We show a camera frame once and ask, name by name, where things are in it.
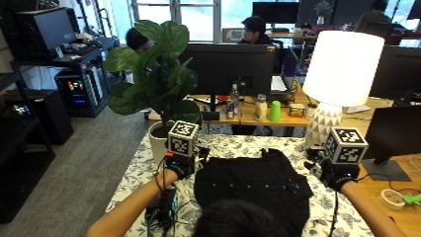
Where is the person's right hand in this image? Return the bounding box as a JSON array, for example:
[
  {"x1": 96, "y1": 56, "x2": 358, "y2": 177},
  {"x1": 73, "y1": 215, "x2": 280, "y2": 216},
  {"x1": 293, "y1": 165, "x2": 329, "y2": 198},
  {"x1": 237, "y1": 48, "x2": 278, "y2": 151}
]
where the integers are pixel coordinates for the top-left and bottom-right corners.
[{"x1": 304, "y1": 148, "x2": 362, "y2": 193}]

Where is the person's left hand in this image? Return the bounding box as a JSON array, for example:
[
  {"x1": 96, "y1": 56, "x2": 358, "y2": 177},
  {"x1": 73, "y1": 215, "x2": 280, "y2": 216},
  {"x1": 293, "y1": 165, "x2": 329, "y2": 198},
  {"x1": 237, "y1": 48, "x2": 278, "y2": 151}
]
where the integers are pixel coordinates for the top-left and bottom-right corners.
[{"x1": 162, "y1": 146, "x2": 210, "y2": 181}]

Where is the white marker cube left glove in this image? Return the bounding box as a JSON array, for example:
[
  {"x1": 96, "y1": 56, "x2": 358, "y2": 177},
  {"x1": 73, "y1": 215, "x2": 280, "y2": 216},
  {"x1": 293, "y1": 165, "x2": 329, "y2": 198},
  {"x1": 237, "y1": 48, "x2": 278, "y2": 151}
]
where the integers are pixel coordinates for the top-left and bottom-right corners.
[{"x1": 165, "y1": 119, "x2": 200, "y2": 158}]

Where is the white marker cube glove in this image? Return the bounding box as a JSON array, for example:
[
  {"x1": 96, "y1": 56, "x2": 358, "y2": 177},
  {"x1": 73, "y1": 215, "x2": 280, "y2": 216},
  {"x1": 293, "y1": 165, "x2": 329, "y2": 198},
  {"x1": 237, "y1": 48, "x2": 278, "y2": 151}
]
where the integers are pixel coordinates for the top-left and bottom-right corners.
[
  {"x1": 165, "y1": 119, "x2": 200, "y2": 158},
  {"x1": 322, "y1": 126, "x2": 369, "y2": 165}
]

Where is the white marker cube right glove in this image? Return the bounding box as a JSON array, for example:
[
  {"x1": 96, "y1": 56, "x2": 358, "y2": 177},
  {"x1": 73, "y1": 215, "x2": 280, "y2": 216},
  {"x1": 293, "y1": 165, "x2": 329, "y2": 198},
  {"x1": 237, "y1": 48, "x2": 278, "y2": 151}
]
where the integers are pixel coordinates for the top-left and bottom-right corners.
[{"x1": 322, "y1": 126, "x2": 369, "y2": 165}]

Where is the floral white tablecloth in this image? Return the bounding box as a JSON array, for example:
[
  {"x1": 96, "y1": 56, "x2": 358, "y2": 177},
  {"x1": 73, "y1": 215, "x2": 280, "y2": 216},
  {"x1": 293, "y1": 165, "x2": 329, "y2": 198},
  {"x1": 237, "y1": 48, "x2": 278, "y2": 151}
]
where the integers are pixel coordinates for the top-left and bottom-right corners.
[{"x1": 104, "y1": 132, "x2": 376, "y2": 237}]

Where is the white plant pot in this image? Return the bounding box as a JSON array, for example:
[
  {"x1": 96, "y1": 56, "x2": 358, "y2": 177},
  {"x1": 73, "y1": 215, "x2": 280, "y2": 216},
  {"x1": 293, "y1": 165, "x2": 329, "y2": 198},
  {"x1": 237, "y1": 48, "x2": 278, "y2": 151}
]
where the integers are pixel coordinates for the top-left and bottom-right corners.
[{"x1": 148, "y1": 120, "x2": 177, "y2": 166}]

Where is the patterned white lamp base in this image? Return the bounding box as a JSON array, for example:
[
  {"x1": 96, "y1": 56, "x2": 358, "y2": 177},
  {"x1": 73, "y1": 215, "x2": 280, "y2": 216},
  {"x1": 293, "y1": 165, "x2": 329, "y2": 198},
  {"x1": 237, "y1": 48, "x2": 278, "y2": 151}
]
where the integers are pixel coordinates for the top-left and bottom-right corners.
[{"x1": 304, "y1": 102, "x2": 345, "y2": 150}]

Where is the small black box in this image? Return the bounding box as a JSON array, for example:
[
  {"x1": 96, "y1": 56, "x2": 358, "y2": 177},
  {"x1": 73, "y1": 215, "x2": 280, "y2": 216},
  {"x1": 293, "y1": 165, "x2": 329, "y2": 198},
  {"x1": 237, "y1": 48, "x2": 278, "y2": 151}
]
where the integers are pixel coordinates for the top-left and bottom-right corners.
[{"x1": 201, "y1": 111, "x2": 222, "y2": 121}]

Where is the black garment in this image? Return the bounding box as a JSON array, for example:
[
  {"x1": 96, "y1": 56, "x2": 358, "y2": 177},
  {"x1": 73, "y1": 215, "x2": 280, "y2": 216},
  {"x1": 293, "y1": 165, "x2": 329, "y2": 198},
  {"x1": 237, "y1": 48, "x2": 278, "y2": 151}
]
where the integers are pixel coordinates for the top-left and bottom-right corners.
[{"x1": 193, "y1": 147, "x2": 316, "y2": 237}]

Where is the drink can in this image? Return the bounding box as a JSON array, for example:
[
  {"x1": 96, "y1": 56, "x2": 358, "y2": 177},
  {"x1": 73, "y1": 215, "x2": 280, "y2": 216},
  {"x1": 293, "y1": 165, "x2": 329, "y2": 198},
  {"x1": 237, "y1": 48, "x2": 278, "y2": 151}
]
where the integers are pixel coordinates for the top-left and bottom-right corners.
[{"x1": 225, "y1": 99, "x2": 237, "y2": 119}]

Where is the wooden office desk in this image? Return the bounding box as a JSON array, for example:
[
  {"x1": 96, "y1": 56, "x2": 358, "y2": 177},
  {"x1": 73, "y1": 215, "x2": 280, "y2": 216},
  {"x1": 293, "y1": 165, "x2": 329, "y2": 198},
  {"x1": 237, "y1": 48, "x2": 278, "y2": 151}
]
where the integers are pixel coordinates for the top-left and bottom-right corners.
[{"x1": 148, "y1": 80, "x2": 317, "y2": 136}]

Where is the small yellow box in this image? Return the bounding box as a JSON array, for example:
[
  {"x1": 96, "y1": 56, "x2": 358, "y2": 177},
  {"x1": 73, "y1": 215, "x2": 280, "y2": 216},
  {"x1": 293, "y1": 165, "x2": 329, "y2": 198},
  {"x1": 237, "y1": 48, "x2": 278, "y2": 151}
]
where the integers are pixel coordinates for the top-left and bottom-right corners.
[{"x1": 288, "y1": 103, "x2": 306, "y2": 119}]

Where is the green plastic cup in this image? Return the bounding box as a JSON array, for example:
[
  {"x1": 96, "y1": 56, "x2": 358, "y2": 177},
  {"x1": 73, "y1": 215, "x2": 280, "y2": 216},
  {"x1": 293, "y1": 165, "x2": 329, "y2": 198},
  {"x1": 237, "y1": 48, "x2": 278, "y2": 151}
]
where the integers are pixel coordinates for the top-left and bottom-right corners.
[{"x1": 266, "y1": 100, "x2": 282, "y2": 122}]

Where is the clear drink bottle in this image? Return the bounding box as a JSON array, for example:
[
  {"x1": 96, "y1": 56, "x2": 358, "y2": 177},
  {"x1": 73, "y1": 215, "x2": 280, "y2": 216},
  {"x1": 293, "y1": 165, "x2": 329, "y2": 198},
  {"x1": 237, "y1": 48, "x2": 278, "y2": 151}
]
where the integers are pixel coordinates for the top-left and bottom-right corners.
[{"x1": 229, "y1": 83, "x2": 242, "y2": 116}]

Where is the black monitor with flat stand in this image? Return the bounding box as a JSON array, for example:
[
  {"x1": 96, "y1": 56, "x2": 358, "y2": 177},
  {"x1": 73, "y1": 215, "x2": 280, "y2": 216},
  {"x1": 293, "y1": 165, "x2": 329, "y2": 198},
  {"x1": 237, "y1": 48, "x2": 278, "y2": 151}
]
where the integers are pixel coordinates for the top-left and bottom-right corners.
[{"x1": 361, "y1": 104, "x2": 421, "y2": 183}]

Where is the roll of beige tape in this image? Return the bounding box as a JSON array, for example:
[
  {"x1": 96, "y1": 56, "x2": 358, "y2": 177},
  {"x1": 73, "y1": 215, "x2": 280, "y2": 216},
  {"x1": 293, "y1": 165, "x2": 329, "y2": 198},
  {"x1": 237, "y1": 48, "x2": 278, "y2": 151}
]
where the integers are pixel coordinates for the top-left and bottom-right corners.
[{"x1": 377, "y1": 188, "x2": 408, "y2": 212}]

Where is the small green toy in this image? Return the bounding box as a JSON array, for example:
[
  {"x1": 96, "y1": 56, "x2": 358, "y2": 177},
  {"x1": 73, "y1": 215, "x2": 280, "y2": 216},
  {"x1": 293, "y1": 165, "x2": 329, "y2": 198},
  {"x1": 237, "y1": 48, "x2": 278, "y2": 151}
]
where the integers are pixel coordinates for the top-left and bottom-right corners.
[{"x1": 400, "y1": 193, "x2": 421, "y2": 207}]

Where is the open laptop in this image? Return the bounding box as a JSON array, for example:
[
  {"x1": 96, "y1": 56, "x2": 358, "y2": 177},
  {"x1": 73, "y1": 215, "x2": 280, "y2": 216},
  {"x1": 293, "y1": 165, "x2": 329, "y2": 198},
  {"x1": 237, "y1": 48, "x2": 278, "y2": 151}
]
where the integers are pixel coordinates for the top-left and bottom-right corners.
[{"x1": 268, "y1": 74, "x2": 294, "y2": 97}]

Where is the green large-leaf plant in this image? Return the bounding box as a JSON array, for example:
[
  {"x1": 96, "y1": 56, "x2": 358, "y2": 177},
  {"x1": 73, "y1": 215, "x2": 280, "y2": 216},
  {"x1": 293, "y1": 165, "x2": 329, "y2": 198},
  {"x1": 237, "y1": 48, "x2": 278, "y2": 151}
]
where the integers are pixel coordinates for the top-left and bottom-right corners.
[{"x1": 102, "y1": 19, "x2": 202, "y2": 128}]

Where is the black monitor seen from behind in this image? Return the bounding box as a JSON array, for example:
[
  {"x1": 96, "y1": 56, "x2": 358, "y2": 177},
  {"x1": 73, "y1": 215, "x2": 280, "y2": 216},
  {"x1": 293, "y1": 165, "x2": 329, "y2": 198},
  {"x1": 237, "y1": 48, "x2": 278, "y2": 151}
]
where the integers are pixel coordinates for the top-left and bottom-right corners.
[{"x1": 177, "y1": 42, "x2": 277, "y2": 114}]

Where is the white lamp shade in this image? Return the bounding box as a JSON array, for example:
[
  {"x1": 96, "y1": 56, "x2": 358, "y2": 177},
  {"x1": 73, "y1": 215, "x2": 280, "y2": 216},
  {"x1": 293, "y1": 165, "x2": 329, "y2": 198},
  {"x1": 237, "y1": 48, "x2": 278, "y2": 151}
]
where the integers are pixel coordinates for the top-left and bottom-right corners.
[{"x1": 301, "y1": 30, "x2": 385, "y2": 108}]

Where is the black computer tower with lights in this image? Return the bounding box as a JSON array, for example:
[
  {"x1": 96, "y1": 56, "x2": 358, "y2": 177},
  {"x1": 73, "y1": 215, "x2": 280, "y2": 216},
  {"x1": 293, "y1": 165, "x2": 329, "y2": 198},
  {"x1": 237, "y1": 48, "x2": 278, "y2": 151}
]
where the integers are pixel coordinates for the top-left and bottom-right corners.
[{"x1": 53, "y1": 65, "x2": 109, "y2": 119}]

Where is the cardboard box with dot pattern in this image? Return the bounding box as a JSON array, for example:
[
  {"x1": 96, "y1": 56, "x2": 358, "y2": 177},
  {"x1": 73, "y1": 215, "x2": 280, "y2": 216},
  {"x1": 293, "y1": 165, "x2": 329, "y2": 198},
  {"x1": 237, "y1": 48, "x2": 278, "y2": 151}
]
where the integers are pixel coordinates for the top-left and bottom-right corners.
[{"x1": 221, "y1": 27, "x2": 248, "y2": 44}]

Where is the black shelf rack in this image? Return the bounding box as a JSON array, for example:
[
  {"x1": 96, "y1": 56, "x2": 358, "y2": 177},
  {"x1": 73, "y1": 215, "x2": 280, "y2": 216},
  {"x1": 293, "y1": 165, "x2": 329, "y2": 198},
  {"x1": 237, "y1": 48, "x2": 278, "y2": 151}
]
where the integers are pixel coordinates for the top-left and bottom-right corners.
[{"x1": 0, "y1": 71, "x2": 57, "y2": 225}]

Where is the black wide monitor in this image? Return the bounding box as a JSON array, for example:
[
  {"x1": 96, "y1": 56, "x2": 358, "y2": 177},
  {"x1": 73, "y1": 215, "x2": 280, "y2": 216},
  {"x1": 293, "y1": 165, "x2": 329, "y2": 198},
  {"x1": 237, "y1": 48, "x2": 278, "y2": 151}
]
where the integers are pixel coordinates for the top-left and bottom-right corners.
[{"x1": 252, "y1": 1, "x2": 301, "y2": 25}]

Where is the large black case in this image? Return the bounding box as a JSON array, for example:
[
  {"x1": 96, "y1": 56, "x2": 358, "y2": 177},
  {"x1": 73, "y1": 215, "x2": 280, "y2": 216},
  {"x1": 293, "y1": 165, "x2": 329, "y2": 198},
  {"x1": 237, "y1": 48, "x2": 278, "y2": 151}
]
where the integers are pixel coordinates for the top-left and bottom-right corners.
[{"x1": 15, "y1": 7, "x2": 81, "y2": 61}]

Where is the black glove cable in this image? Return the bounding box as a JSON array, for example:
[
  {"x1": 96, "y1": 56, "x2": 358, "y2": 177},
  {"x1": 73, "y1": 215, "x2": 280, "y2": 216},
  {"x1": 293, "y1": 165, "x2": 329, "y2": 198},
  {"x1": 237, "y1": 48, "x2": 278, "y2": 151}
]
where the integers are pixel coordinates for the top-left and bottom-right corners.
[{"x1": 329, "y1": 191, "x2": 342, "y2": 237}]

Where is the black device with cables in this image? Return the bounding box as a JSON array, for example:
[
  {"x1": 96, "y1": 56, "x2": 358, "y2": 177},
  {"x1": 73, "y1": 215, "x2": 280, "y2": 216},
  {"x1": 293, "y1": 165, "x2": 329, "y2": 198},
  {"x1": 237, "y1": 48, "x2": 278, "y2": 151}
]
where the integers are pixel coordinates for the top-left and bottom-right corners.
[{"x1": 144, "y1": 187, "x2": 181, "y2": 233}]

